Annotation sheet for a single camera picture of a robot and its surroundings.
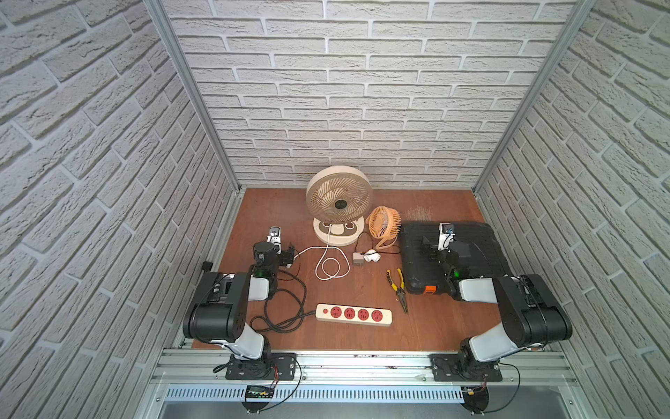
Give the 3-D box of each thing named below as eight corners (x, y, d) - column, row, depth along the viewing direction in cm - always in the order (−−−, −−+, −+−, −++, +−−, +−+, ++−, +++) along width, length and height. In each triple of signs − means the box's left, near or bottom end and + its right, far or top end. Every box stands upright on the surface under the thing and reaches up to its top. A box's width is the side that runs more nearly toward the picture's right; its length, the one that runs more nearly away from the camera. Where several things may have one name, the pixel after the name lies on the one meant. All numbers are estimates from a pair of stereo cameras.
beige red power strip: (314, 321, 84) (314, 318, 81) (316, 306, 87) (316, 303, 85) (391, 327, 83) (393, 324, 81) (390, 312, 86) (392, 308, 84)
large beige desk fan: (313, 245, 101) (305, 191, 77) (315, 222, 109) (308, 165, 84) (364, 245, 101) (372, 191, 77) (363, 222, 109) (370, 166, 85)
